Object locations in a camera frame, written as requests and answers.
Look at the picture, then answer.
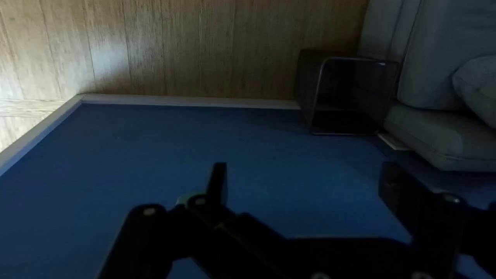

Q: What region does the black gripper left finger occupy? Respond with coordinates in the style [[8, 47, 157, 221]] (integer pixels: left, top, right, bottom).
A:
[[98, 162, 292, 279]]

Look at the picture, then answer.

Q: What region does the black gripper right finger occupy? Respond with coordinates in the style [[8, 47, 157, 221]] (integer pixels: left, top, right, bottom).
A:
[[378, 160, 496, 279]]

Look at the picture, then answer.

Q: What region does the grey sofa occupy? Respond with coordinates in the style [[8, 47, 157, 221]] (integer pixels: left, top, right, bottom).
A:
[[355, 0, 496, 174]]

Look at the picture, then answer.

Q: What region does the white baseboard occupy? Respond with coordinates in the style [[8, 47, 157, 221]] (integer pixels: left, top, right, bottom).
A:
[[0, 92, 302, 177]]

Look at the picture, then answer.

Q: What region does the grey plain pillow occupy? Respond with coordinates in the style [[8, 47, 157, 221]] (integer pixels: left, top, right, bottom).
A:
[[451, 53, 496, 131]]

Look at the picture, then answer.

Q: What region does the black trash bin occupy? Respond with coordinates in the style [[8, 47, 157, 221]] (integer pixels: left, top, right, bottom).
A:
[[295, 48, 400, 138]]

